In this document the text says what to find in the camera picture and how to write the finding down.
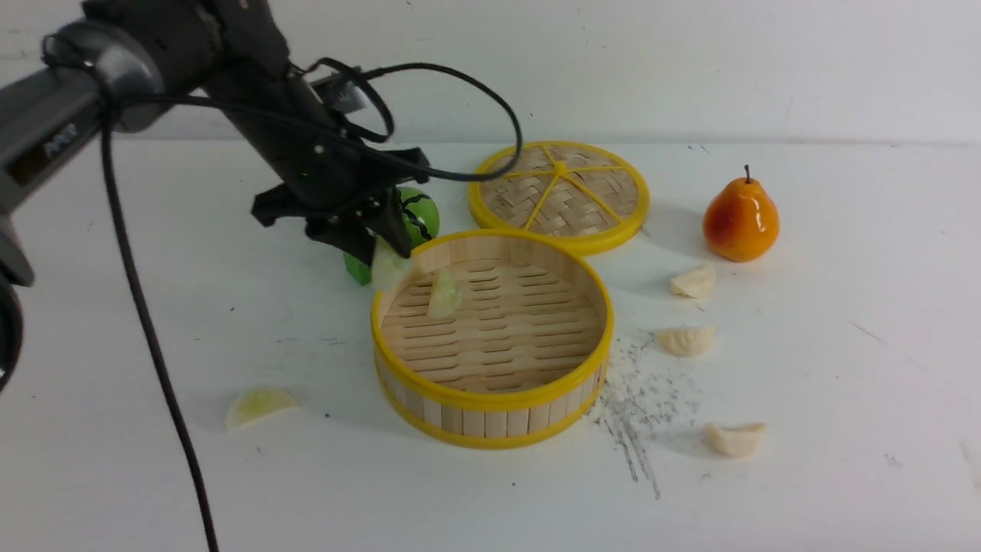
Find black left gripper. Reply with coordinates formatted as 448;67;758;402
251;130;426;266

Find green dumpling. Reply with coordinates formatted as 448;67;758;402
427;268;464;319
370;235;413;292
225;387;299;431

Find white dumpling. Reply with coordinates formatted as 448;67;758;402
669;264;716;298
704;422;769;458

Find white dumpling pleated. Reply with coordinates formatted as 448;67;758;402
653;327;716;359

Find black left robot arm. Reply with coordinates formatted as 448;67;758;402
1;1;428;383

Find bamboo steamer tray yellow rims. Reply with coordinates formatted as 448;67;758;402
370;230;615;449

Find woven bamboo steamer lid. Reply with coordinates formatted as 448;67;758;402
468;140;651;256

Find green foam cube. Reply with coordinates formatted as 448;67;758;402
343;252;372;287

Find green watermelon toy ball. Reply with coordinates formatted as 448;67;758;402
396;186;441;248

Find orange toy pear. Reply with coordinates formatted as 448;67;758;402
702;165;781;263

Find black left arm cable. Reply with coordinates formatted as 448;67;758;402
40;34;524;552

